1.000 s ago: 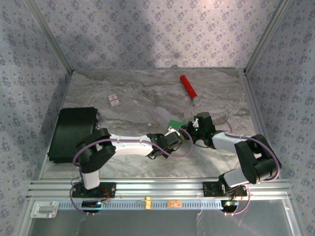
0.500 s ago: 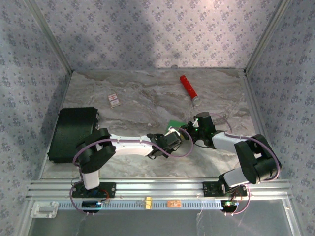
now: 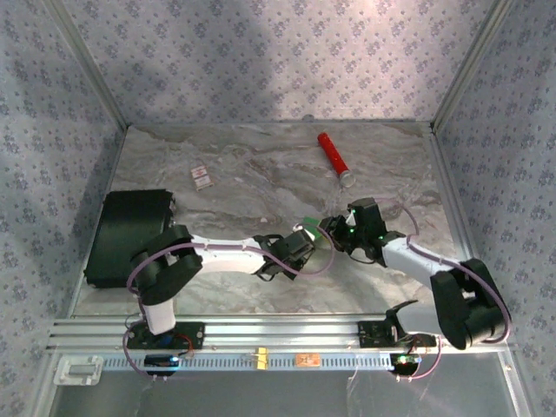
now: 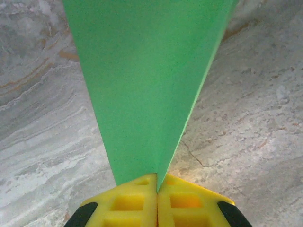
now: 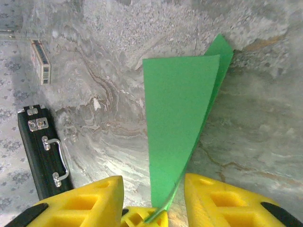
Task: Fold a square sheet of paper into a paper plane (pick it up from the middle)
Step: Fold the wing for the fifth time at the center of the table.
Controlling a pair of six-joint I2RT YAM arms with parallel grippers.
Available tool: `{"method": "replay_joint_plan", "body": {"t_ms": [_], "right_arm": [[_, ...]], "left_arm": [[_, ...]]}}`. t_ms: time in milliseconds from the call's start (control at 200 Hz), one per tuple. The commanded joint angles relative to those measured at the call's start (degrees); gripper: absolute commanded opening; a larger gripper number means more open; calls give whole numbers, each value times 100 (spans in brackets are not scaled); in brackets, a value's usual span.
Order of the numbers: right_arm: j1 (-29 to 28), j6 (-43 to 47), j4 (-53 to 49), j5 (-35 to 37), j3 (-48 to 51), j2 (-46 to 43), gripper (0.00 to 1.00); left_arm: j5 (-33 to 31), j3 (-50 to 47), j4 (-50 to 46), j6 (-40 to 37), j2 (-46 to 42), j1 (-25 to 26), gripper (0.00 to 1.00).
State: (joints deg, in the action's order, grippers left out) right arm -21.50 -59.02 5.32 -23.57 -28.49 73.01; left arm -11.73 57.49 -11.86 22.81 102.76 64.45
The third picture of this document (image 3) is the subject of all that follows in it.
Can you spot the green paper sheet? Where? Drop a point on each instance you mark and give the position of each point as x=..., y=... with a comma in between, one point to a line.
x=313, y=221

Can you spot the black controller board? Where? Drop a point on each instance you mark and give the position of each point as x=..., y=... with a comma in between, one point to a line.
x=158, y=361
x=406, y=361

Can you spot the orange label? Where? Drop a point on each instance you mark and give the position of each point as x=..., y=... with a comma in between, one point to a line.
x=308, y=359

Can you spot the aluminium back rail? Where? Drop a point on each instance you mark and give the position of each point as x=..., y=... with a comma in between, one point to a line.
x=217, y=124

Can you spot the small white red card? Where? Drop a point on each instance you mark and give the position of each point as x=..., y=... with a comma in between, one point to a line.
x=202, y=178

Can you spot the red tube with clear cap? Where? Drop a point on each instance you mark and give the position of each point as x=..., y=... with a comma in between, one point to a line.
x=332, y=152

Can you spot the grey metal bracket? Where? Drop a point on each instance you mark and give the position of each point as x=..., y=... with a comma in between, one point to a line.
x=78, y=370

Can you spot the black robot hardware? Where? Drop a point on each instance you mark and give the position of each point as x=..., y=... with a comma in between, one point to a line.
x=282, y=332

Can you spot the aluminium corner post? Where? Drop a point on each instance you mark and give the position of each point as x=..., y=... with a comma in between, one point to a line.
x=468, y=65
x=89, y=65

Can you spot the aluminium side rail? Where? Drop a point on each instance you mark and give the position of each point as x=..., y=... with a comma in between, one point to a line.
x=457, y=195

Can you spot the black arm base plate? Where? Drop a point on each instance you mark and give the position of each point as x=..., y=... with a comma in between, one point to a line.
x=373, y=334
x=195, y=334

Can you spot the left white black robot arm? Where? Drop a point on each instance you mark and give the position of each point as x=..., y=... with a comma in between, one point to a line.
x=230, y=256

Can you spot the yellow tag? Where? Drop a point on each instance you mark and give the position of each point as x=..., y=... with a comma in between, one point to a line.
x=262, y=358

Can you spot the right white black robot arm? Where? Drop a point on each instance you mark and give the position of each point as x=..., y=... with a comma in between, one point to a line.
x=412, y=256

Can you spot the black hard case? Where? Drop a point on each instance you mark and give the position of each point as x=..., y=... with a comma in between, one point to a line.
x=121, y=226

